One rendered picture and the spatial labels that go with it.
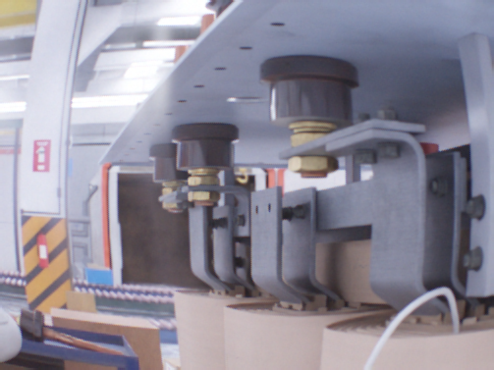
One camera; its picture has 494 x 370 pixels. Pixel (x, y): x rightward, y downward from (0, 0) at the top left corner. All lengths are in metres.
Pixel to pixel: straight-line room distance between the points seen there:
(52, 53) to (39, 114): 0.97
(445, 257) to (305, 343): 0.34
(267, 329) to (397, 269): 0.35
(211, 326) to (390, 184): 0.75
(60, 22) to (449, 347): 11.39
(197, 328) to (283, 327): 0.48
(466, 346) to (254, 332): 0.53
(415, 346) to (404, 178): 0.18
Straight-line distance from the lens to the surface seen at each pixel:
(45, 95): 11.59
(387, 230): 0.78
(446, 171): 0.76
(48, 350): 1.72
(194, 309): 1.51
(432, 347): 0.64
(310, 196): 1.14
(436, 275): 0.77
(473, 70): 0.74
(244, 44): 0.86
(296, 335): 1.04
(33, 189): 11.42
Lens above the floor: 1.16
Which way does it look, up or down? 4 degrees up
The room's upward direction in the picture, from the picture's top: straight up
